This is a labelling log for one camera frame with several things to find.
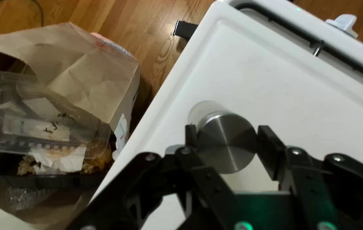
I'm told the clear plastic food container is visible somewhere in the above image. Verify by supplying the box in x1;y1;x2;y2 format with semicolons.
0;71;111;154

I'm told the brown spice bottle silver lid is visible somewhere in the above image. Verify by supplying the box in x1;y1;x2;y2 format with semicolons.
187;101;256;174

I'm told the white cutting board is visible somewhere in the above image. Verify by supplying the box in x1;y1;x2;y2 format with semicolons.
92;0;363;230

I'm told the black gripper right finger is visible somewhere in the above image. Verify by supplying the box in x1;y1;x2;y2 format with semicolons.
255;125;363;230

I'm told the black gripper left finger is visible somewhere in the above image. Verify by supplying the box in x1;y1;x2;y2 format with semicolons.
66;125;239;230

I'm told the brown paper bag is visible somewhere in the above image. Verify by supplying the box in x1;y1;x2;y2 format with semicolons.
0;23;139;230

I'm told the white gas stove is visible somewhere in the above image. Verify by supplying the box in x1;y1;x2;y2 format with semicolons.
227;0;363;97

